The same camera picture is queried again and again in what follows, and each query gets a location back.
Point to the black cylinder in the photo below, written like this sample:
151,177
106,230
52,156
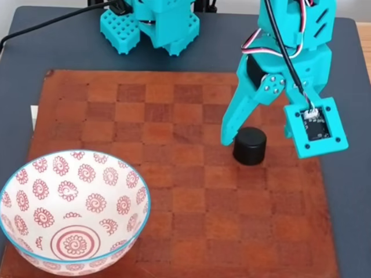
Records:
249,147

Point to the white bowl red flower pattern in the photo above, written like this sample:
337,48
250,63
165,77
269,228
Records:
72,202

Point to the brown leather chessboard mat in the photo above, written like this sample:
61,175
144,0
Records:
188,202

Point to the black table clamp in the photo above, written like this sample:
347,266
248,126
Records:
205,5
92,2

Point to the white card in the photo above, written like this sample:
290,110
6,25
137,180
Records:
34,116

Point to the turquoise camera box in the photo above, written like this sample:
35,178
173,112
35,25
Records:
324,147

